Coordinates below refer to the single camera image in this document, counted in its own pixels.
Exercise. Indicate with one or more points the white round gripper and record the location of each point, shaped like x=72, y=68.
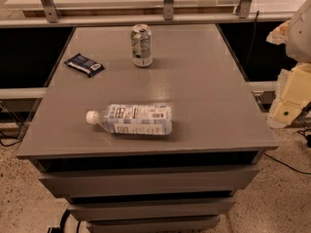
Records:
x=300, y=38

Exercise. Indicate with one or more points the clear blue-label plastic bottle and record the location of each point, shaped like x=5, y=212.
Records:
x=133, y=119

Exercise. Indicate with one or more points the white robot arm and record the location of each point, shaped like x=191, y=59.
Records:
x=295, y=34

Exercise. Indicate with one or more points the dark blue rxbar wrapper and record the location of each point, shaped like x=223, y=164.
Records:
x=84, y=65

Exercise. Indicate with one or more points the grey drawer cabinet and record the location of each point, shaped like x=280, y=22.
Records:
x=137, y=150

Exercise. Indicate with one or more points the green white soda can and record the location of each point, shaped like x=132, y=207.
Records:
x=141, y=42

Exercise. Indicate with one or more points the metal railing frame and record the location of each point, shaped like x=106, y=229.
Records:
x=61, y=13

